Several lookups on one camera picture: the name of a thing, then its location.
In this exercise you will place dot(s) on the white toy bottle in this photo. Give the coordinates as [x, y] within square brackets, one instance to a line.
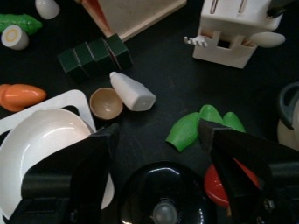
[132, 92]

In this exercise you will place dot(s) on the wooden cutting board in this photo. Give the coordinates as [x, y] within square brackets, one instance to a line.
[132, 14]

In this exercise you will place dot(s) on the green toy leaf piece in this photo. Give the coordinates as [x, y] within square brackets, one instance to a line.
[191, 129]

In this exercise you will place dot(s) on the white toy egg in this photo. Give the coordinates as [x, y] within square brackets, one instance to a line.
[46, 8]

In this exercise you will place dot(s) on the dark green sliced toy cucumber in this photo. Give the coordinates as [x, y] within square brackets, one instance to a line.
[95, 57]

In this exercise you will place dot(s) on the brown toy eggshell half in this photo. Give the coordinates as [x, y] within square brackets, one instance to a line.
[104, 105]

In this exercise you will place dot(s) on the orange toy carrot piece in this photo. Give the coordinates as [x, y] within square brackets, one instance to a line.
[18, 96]

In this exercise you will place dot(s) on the white toy spoon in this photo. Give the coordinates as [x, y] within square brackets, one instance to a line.
[267, 39]

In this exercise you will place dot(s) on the toy boiled egg half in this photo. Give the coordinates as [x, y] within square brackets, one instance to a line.
[13, 37]

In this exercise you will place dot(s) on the green toy vegetable piece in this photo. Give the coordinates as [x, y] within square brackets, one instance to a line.
[21, 23]

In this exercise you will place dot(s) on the white toy fork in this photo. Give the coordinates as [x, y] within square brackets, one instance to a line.
[197, 41]

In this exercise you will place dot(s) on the white toy knife block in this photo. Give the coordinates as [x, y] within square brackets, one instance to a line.
[229, 32]

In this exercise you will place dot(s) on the white plastic bowl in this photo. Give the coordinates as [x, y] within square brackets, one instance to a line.
[38, 140]

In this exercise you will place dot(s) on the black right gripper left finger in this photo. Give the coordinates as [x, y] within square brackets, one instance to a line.
[73, 172]

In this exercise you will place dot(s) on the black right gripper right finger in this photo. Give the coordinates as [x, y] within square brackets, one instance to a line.
[248, 154]

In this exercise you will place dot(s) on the black pan lid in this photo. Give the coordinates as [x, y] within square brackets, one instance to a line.
[165, 192]

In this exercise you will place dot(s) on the red toy tomato piece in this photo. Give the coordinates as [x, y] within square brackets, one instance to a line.
[215, 186]

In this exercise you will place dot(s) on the white flat tray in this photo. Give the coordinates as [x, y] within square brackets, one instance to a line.
[57, 103]

